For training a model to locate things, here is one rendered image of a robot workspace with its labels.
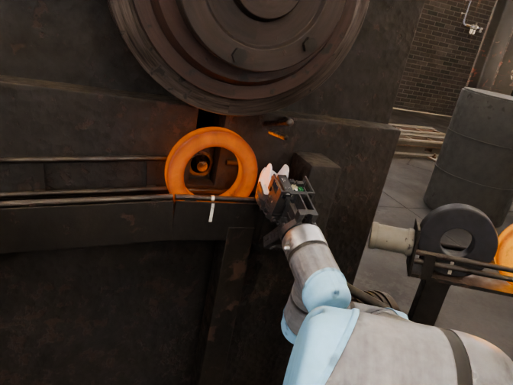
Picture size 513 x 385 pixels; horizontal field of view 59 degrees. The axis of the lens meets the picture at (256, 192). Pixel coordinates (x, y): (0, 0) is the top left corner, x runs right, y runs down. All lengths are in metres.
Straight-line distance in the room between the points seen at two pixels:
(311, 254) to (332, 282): 0.06
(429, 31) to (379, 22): 7.79
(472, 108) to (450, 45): 5.89
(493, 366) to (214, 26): 0.57
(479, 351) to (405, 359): 0.07
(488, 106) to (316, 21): 2.66
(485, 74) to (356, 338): 4.84
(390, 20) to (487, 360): 0.85
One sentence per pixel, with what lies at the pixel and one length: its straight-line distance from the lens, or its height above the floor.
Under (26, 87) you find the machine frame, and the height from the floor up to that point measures 0.87.
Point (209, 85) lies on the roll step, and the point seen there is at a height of 0.93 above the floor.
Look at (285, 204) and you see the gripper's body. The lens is 0.85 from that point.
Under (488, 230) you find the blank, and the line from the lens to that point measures 1.04.
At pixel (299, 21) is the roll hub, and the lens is 0.80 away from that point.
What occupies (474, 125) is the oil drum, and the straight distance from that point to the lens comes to 3.42.
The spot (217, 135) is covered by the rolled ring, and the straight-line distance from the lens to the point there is 0.88.
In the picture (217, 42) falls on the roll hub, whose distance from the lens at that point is 0.74.
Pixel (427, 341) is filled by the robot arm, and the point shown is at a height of 0.82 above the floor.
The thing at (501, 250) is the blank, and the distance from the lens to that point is 1.06.
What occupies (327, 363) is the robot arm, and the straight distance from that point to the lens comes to 0.41.
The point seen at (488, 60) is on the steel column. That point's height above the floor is 1.10.
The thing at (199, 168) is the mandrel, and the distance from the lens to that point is 1.00.
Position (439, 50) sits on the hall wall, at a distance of 9.14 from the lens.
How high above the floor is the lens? 1.06
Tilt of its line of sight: 21 degrees down
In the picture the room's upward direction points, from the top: 12 degrees clockwise
